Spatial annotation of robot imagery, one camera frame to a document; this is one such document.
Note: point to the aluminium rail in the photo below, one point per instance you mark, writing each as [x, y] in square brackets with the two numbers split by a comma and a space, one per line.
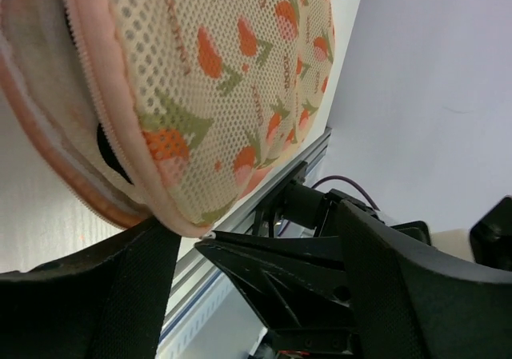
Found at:
[199, 288]

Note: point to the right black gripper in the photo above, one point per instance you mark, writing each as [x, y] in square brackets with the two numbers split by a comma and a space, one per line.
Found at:
[296, 286]

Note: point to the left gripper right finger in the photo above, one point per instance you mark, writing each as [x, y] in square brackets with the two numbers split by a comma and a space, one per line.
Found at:
[411, 300]

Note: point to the floral mesh laundry bag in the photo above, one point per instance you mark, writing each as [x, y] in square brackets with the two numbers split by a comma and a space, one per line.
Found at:
[170, 108]

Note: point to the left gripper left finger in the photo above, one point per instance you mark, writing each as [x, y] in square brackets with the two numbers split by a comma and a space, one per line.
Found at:
[106, 301]

